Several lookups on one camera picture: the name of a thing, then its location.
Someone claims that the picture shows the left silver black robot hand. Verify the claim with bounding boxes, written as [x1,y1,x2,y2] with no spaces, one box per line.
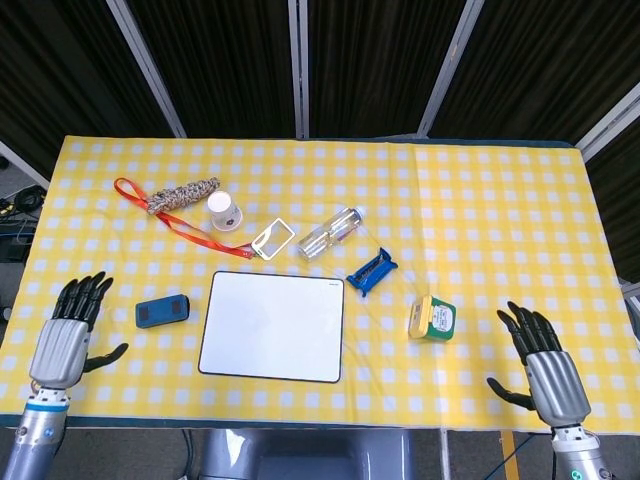
[28,271,130,391]

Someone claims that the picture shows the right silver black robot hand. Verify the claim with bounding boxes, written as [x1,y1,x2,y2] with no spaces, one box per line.
[486,300,592,429]

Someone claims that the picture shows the blue whiteboard eraser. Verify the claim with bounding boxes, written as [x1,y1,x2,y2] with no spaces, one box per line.
[134,295,190,330]

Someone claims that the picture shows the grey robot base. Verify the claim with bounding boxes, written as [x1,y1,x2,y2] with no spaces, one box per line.
[199,428,416,480]

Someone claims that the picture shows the white board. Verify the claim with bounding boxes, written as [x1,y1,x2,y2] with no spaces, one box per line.
[197,270,346,385]

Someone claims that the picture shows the yellow green plastic container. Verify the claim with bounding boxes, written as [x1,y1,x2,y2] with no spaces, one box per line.
[407,294,457,345]

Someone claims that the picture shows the dark fabric partition panel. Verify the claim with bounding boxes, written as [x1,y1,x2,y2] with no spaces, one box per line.
[307,0,469,139]
[0,0,174,176]
[124,0,297,139]
[429,0,640,146]
[584,114,640,286]

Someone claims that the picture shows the white paper cup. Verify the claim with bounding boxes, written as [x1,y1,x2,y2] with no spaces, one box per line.
[206,191,243,232]

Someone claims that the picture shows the yellow white checked tablecloth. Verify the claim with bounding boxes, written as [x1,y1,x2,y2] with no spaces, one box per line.
[0,134,640,436]

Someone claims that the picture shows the clear badge holder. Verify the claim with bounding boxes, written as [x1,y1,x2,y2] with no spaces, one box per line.
[250,217,295,260]

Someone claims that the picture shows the clear plastic water bottle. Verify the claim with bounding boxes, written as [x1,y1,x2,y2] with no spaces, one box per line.
[297,204,369,263]

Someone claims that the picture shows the black floor cables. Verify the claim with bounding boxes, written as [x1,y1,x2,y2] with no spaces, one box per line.
[0,182,49,261]

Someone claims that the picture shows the white partition post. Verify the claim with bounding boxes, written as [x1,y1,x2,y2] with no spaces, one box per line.
[574,84,640,161]
[0,139,51,189]
[416,0,485,139]
[287,0,311,140]
[106,0,187,139]

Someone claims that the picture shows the braided multicolour rope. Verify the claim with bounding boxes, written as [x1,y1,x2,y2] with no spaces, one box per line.
[144,176,222,216]

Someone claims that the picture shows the orange lanyard strap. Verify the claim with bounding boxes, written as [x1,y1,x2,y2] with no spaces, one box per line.
[113,177,256,261]

